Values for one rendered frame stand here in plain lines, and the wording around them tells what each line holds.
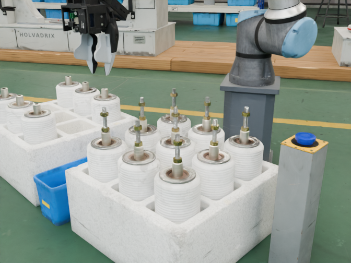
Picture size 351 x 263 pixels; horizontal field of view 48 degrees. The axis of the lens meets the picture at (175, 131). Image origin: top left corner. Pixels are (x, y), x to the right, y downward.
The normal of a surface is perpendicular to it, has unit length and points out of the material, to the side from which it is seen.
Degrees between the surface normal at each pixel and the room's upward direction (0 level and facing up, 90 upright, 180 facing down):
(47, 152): 90
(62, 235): 0
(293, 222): 90
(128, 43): 90
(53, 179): 88
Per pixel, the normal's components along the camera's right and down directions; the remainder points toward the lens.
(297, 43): 0.57, 0.41
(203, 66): -0.26, 0.36
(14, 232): 0.00, -0.93
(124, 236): -0.69, 0.27
